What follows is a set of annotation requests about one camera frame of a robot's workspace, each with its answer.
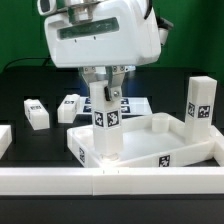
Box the white marker tag plate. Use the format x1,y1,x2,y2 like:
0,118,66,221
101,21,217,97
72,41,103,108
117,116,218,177
77,97,152,116

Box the black cable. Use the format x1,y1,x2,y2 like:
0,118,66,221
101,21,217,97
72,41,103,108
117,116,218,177
2,56,51,72

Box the white left barrier block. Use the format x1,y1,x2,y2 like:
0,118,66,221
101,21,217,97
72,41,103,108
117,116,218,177
0,125,12,159

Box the white front barrier rail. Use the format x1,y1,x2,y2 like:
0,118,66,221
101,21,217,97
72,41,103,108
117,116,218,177
0,167,224,195

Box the white desk top panel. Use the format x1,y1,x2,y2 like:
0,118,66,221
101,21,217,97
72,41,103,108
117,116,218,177
67,113,215,168

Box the white barrier block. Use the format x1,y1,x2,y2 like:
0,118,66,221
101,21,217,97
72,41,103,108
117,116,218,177
0,125,12,159
210,126,224,167

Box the white right barrier block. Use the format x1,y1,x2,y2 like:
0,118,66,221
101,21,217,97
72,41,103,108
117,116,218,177
210,126,224,167

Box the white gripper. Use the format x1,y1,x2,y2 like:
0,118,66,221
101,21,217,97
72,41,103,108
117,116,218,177
43,0,161,101

